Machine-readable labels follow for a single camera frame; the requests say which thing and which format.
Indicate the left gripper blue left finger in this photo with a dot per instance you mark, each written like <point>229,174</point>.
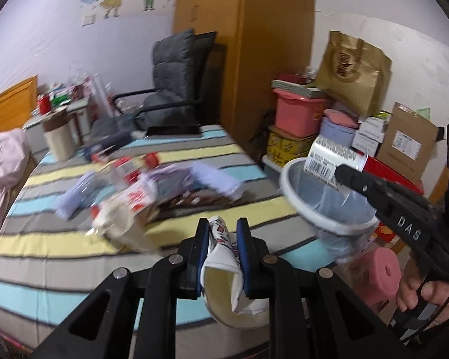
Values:
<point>197,256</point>

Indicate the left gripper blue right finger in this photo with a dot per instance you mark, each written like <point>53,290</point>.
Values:
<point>243,234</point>

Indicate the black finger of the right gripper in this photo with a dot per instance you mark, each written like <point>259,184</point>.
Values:
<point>361,182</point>

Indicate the white paper cup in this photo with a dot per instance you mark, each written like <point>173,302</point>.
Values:
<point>222,282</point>

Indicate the red white snack package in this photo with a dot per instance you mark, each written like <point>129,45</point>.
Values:
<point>122,218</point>

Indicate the clear plastic water bottle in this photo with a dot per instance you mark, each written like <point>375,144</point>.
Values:
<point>125,171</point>

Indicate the white trash bin with liner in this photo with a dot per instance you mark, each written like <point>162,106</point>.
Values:
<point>344,223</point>

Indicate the person's right hand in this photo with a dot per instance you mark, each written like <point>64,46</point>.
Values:
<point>434,292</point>

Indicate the red gift box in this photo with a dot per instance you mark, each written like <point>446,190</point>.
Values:
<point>379,169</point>

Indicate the stack of white boxes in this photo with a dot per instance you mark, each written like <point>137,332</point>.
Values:
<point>370,134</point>

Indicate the brown cardboard box with label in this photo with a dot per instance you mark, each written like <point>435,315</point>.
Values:
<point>408,143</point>

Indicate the light blue round container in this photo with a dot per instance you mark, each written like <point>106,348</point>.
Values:
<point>338,126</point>

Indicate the pink plastic stool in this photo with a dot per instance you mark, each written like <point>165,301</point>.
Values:
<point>375,276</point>

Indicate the striped bed sheet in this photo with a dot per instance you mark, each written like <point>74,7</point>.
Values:
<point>49,265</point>

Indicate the yellow patterned box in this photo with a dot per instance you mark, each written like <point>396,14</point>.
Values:
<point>283,147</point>

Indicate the pink plastic storage box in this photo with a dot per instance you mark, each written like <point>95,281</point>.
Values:
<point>299,115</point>

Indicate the striped flat gift box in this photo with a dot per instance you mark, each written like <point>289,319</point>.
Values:
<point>298,89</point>

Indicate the gold paper gift bag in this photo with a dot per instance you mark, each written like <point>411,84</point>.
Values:
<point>355,73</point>

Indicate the black tablet on bed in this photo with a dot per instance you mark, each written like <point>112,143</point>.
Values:
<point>174,130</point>

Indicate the dark blue case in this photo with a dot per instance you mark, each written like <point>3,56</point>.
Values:
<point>107,145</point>

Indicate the beige brown lidded cup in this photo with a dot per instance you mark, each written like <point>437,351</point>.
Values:
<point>58,135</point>

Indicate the white bedside cabinet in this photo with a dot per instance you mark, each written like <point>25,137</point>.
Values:
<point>69,124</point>

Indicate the grey cushioned office chair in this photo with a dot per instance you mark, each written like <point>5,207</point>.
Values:
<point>178,66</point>

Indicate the wooden wardrobe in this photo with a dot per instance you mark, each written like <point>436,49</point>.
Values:
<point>263,38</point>

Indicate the pink blanket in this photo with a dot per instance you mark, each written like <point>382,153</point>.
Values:
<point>14,155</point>

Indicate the wooden headboard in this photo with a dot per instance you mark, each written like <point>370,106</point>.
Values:
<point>17,104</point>

